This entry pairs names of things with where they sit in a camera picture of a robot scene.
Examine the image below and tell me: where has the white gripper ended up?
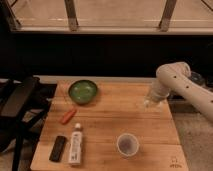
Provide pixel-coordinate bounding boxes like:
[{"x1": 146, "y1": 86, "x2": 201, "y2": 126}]
[{"x1": 144, "y1": 81, "x2": 170, "y2": 108}]

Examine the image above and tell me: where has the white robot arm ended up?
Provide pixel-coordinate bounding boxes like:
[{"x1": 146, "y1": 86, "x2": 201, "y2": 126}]
[{"x1": 144, "y1": 62, "x2": 213, "y2": 123}]

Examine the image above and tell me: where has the round blue-grey object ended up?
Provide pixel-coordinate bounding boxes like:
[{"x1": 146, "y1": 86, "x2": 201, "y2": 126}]
[{"x1": 189, "y1": 71, "x2": 205, "y2": 86}]

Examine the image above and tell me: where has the green bowl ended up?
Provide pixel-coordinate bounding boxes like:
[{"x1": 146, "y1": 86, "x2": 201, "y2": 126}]
[{"x1": 68, "y1": 80, "x2": 98, "y2": 105}]

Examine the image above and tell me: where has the orange carrot toy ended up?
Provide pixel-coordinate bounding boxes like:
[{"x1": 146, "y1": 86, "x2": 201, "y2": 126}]
[{"x1": 60, "y1": 108, "x2": 77, "y2": 124}]

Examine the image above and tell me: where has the white bottle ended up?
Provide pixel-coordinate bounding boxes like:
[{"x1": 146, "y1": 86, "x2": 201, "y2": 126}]
[{"x1": 68, "y1": 123, "x2": 83, "y2": 166}]

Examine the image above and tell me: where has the black rectangular block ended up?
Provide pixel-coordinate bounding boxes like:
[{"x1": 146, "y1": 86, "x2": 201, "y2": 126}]
[{"x1": 49, "y1": 136, "x2": 66, "y2": 162}]

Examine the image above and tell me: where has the metal window frame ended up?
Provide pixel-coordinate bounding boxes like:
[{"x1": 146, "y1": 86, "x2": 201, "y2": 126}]
[{"x1": 0, "y1": 0, "x2": 213, "y2": 35}]

